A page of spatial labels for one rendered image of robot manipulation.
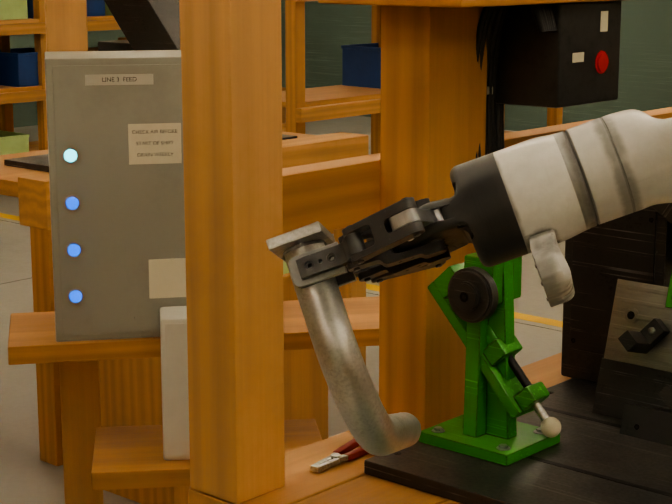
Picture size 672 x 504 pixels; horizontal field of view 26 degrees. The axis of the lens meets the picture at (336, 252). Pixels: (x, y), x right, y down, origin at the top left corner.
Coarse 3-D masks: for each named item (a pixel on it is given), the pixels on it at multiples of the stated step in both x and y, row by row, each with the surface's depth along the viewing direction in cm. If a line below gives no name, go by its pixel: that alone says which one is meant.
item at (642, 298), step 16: (624, 288) 216; (640, 288) 213; (656, 288) 212; (624, 304) 216; (640, 304) 213; (656, 304) 212; (624, 320) 215; (640, 320) 214; (608, 336) 217; (608, 352) 216; (624, 352) 215; (656, 352) 211; (656, 368) 211
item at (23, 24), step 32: (0, 0) 936; (32, 0) 957; (96, 0) 995; (0, 32) 928; (32, 32) 947; (0, 64) 963; (32, 64) 960; (0, 96) 934; (32, 96) 953; (0, 128) 1001
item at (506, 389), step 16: (448, 272) 200; (432, 288) 202; (448, 304) 201; (464, 336) 200; (496, 352) 197; (512, 352) 198; (496, 368) 198; (512, 368) 198; (496, 384) 197; (512, 384) 198; (528, 384) 197; (512, 400) 196; (528, 400) 195; (512, 416) 196
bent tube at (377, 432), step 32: (320, 224) 101; (288, 256) 103; (320, 288) 102; (320, 320) 101; (320, 352) 101; (352, 352) 101; (352, 384) 101; (352, 416) 102; (384, 416) 104; (384, 448) 106
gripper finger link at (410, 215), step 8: (416, 208) 96; (392, 216) 97; (400, 216) 96; (408, 216) 96; (416, 216) 96; (424, 216) 97; (432, 216) 98; (440, 216) 99; (392, 224) 97; (400, 224) 96; (424, 224) 98; (408, 240) 98
